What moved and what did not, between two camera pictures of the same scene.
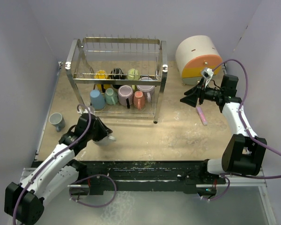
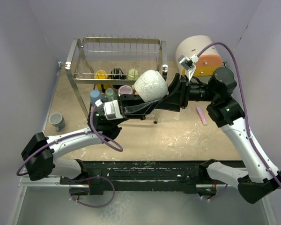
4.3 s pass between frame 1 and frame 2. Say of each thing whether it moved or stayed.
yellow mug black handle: stayed
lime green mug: stayed
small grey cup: stayed
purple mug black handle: stayed
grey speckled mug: moved
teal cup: stayed
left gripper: moved
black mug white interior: stayed
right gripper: moved
